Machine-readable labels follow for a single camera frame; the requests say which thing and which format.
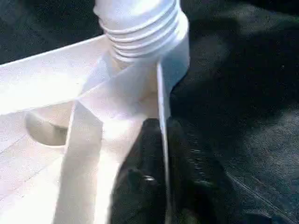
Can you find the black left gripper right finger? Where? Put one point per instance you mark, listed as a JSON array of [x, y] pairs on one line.
[[196, 186]]

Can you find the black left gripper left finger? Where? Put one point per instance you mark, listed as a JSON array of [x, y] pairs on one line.
[[142, 186]]

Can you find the white plastic table top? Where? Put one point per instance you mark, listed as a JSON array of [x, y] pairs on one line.
[[46, 84]]

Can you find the white plastic table leg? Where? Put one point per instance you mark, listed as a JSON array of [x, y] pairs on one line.
[[140, 23]]

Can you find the black work mat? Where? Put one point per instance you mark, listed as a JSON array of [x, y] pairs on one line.
[[243, 93]]

